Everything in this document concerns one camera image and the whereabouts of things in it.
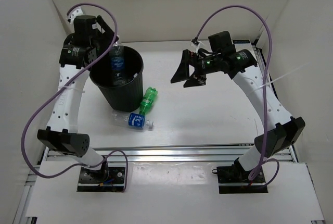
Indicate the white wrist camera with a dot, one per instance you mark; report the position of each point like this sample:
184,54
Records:
196,45
75,13

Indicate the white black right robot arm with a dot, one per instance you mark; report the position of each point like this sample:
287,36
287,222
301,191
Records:
241,66

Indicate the aluminium table edge rail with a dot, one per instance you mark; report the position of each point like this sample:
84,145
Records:
224,154

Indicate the clear bottle dark blue label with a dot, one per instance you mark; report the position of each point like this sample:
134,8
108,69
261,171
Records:
116,55

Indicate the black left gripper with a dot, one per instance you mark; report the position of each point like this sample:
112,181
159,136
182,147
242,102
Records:
106,39

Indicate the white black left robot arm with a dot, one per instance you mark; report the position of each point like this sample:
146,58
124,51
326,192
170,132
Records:
91,37

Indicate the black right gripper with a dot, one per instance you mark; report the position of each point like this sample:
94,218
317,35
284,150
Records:
183,72

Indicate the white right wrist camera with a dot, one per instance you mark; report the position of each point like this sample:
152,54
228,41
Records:
196,45

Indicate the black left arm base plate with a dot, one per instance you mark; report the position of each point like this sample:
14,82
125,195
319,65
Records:
112,181

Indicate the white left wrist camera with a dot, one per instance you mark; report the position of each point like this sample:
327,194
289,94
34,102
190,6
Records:
75,13

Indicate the green plastic bottle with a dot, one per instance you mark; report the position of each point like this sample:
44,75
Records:
148,101

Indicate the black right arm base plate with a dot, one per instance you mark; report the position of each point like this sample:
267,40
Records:
230,182

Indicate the black plastic waste bin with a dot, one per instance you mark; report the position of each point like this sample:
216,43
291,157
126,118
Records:
126,97

